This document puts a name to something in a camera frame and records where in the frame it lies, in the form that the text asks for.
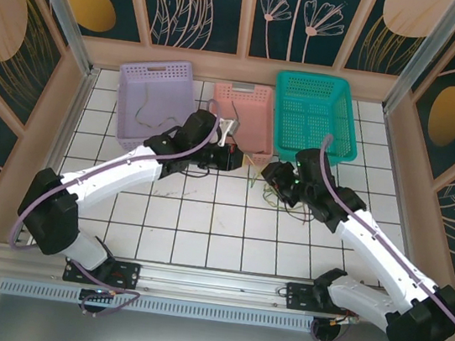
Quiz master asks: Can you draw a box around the black controller board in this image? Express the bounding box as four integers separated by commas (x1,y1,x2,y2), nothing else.
77,284,127,318
309,317,353,341

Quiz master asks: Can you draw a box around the aluminium frame post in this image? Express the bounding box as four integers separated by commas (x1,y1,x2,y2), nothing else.
382,0,455,123
7,0,111,80

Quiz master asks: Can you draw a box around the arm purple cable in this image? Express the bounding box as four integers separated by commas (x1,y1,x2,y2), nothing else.
294,132,455,341
0,73,225,331

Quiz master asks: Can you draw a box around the teal plastic basket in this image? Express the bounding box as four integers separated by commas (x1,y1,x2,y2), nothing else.
265,67,369,171

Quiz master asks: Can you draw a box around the purple plastic basket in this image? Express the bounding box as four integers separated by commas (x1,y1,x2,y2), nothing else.
108,51,206,161

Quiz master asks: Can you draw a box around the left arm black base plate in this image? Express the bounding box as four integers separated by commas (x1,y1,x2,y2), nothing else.
62,252,143,292

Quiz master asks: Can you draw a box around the grey cable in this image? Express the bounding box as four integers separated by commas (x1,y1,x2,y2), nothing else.
223,99,275,159

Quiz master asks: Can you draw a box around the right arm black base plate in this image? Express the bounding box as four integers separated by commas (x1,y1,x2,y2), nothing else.
282,281,322,317

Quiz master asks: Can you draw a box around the dark red cable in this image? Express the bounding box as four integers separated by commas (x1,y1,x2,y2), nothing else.
283,199,317,228

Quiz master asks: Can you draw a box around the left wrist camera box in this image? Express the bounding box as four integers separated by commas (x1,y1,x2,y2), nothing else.
213,117,242,150

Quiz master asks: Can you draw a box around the grey slotted cable duct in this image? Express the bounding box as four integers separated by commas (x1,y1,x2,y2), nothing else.
0,277,421,341

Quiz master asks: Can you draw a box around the aluminium side rail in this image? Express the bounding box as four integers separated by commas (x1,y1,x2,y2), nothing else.
9,60,101,253

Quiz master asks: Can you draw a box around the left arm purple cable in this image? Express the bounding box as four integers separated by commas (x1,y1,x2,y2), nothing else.
0,73,225,331

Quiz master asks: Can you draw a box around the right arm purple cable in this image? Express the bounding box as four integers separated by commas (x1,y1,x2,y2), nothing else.
294,132,455,341

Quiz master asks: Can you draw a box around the pink plastic basket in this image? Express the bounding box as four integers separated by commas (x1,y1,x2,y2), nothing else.
204,78,283,165

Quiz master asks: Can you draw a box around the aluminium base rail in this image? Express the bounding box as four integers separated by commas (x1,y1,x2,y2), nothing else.
0,236,443,337

